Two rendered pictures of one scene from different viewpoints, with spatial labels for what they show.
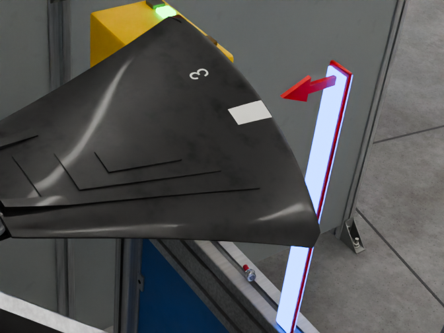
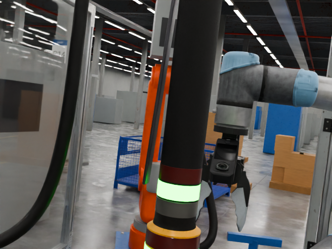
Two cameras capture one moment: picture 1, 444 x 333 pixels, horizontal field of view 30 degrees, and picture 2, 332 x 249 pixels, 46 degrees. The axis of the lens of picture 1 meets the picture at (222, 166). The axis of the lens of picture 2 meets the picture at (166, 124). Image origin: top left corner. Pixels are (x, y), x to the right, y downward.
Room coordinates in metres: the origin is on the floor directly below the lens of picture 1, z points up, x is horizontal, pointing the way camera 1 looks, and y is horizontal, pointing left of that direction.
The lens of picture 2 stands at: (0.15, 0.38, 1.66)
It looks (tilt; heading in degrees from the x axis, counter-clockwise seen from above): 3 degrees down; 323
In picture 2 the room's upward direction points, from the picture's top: 7 degrees clockwise
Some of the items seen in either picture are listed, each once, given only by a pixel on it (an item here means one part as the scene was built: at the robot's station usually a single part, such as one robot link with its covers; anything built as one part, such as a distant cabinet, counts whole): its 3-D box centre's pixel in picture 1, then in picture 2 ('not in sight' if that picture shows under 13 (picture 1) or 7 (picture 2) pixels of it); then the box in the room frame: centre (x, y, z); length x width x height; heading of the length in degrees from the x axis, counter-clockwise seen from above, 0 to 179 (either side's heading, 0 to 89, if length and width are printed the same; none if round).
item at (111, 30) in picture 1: (158, 70); not in sight; (0.85, 0.09, 1.02); 0.16 x 0.10 x 0.11; 40
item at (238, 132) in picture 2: not in sight; (227, 155); (0.73, -0.23, 1.57); 0.09 x 0.08 x 0.12; 129
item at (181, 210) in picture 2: not in sight; (176, 204); (0.39, 0.18, 1.59); 0.03 x 0.03 x 0.01
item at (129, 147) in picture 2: not in sight; (150, 162); (6.38, -4.04, 0.49); 1.27 x 0.88 x 0.98; 121
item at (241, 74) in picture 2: not in sight; (239, 80); (0.72, -0.23, 1.73); 0.09 x 0.08 x 0.11; 46
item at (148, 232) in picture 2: not in sight; (173, 235); (0.39, 0.18, 1.56); 0.04 x 0.04 x 0.01
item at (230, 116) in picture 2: not in sight; (231, 117); (0.73, -0.22, 1.65); 0.08 x 0.08 x 0.05
